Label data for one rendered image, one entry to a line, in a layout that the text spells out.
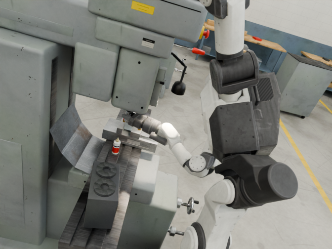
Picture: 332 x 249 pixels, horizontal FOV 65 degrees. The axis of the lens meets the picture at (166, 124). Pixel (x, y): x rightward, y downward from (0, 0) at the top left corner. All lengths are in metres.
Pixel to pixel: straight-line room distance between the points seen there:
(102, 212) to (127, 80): 0.59
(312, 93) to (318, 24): 3.15
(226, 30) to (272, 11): 7.31
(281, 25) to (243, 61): 7.37
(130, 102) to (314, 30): 7.69
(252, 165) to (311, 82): 4.95
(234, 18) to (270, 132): 0.43
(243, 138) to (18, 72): 0.95
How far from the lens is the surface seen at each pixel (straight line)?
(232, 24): 0.82
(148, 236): 1.87
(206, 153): 1.23
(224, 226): 1.15
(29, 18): 1.30
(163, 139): 1.32
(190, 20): 1.11
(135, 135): 1.60
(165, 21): 1.11
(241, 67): 0.92
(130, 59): 1.20
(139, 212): 1.69
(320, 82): 5.85
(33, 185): 1.65
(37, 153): 1.48
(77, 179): 1.59
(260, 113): 1.02
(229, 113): 0.98
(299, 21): 8.41
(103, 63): 1.22
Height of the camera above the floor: 1.99
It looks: 31 degrees down
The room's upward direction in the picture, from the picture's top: 18 degrees clockwise
